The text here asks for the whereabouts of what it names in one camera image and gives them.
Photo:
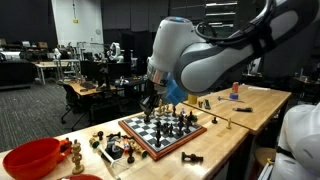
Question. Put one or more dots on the red can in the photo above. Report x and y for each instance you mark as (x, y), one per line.
(235, 87)

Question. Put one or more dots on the chessboard with orange frame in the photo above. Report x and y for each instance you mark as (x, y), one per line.
(143, 131)

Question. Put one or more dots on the squat black chess piece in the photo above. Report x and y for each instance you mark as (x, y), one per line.
(214, 120)

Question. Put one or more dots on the small dark object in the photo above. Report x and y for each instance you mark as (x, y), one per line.
(200, 104)

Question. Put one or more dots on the yellow cup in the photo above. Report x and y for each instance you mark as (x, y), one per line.
(192, 99)

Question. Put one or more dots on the small tan chess pawn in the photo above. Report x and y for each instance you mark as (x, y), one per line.
(165, 109)

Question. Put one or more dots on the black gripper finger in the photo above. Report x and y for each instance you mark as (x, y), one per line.
(143, 106)
(151, 107)

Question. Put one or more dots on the white purple marker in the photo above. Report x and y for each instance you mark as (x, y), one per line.
(182, 111)

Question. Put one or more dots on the red bowl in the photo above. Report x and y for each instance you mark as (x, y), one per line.
(30, 160)

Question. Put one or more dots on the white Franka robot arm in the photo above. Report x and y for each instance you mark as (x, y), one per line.
(206, 66)

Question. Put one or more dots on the black chess bishop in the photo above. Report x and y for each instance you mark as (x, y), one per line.
(158, 137)

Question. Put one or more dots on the wooden desk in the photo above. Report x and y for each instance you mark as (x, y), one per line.
(83, 89)

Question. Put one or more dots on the tall tan chess piece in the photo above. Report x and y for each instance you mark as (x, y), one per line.
(77, 156)
(160, 106)

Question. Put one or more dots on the round wooden stool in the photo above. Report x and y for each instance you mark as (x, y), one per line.
(265, 156)

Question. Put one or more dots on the round wall clock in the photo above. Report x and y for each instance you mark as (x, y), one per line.
(97, 31)

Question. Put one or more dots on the black office chair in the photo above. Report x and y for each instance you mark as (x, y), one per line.
(71, 98)

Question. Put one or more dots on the dark hand tool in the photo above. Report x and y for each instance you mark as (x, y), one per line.
(207, 104)

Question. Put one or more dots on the white paper strip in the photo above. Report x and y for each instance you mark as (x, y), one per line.
(258, 88)

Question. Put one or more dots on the orange blue glue stick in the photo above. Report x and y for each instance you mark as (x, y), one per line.
(126, 145)

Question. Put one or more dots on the black cabinet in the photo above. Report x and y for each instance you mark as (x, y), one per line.
(15, 71)

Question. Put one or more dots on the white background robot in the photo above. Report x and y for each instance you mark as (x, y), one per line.
(115, 52)

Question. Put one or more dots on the yellow wall sign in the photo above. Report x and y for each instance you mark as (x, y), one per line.
(75, 20)

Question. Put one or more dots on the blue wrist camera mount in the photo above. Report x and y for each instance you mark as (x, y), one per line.
(175, 92)

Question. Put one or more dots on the black chess pawn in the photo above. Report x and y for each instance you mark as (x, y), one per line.
(147, 117)

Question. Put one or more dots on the black pen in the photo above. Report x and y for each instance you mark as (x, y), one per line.
(242, 109)

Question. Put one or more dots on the black monitor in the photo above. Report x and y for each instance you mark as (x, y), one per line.
(89, 69)
(118, 70)

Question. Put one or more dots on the small black chess piece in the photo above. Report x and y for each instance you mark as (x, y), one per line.
(100, 135)

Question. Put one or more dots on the white table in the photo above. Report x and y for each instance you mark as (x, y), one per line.
(50, 64)

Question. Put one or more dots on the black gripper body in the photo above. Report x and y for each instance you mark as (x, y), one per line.
(153, 93)

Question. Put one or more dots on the blue block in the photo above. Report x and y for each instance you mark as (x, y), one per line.
(234, 96)

